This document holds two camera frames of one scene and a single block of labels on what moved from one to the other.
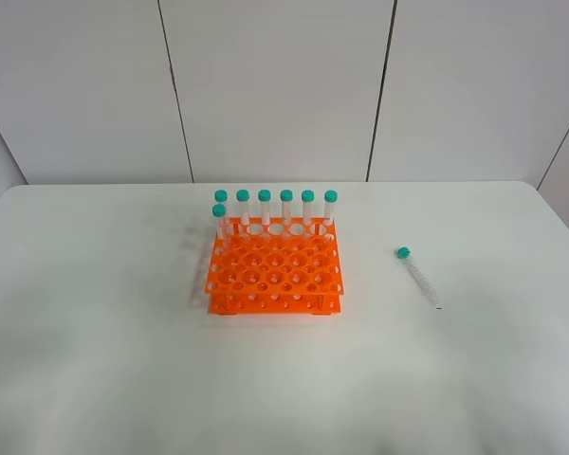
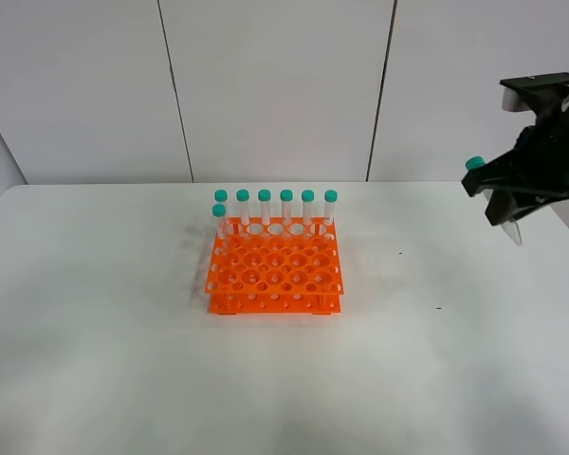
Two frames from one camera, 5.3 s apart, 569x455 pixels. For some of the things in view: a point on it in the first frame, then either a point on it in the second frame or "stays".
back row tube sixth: [330, 198] stays
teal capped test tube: [402, 253] to [511, 227]
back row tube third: [265, 197] stays
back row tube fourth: [285, 198] stays
